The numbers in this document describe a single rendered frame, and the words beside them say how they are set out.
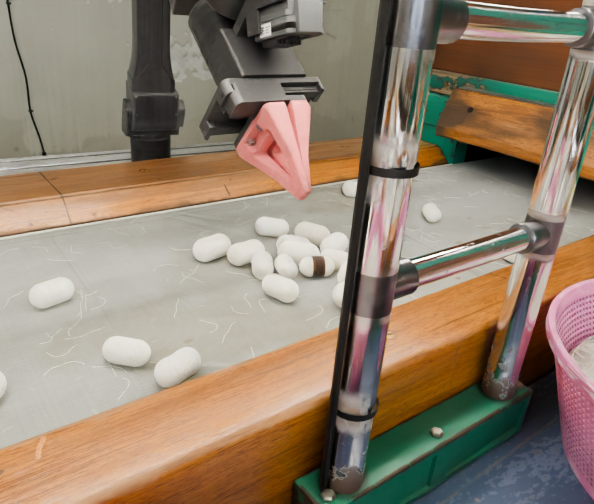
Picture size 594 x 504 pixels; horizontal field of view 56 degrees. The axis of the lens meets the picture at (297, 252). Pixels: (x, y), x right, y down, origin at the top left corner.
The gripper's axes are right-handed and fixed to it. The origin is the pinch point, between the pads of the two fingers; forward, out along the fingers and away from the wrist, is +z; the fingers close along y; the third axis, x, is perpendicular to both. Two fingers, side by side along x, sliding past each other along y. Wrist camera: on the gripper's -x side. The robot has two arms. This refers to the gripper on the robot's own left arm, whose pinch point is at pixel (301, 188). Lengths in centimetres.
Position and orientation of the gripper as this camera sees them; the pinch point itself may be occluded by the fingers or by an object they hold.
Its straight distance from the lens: 47.7
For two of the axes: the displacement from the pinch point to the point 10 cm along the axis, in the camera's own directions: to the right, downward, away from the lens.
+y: 8.0, -1.9, 5.7
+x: -4.4, 4.5, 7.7
